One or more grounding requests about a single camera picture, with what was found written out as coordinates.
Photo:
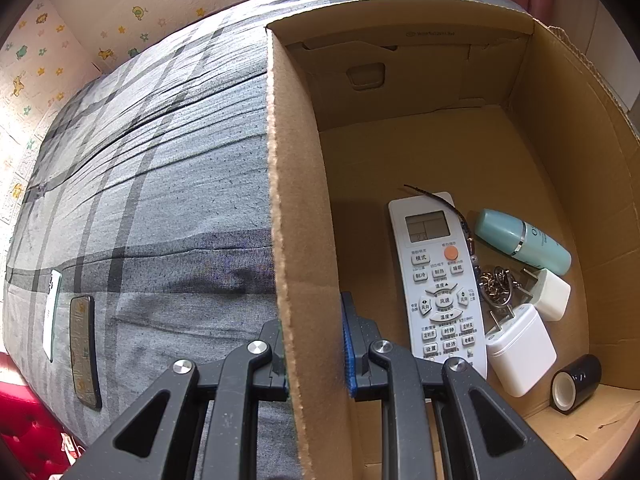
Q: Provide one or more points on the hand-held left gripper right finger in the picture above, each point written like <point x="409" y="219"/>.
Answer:
<point x="350" y="347"/>

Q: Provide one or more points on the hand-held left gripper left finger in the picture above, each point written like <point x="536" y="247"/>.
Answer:
<point x="272" y="360"/>

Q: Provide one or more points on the white remote control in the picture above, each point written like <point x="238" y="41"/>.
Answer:
<point x="435" y="270"/>

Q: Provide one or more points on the large white charger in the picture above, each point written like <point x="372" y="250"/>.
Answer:
<point x="522" y="352"/>

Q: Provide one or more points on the teal cosmetic bottle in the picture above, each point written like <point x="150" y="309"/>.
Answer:
<point x="520" y="242"/>

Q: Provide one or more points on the brown cardboard box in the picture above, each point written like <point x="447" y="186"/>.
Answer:
<point x="400" y="150"/>

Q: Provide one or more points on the small white plug charger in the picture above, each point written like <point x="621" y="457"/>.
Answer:
<point x="550" y="295"/>

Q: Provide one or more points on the black tape roll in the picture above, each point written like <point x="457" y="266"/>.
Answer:
<point x="582" y="375"/>

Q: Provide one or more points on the black smartphone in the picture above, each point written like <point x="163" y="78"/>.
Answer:
<point x="85" y="355"/>

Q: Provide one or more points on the grey plaid blanket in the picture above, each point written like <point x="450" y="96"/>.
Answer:
<point x="175" y="160"/>

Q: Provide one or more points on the white card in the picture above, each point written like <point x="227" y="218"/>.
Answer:
<point x="52" y="315"/>

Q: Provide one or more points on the red tufted headboard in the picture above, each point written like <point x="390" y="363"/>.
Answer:
<point x="25" y="410"/>

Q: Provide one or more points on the cream wardrobe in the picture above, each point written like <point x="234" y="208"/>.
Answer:
<point x="595" y="25"/>

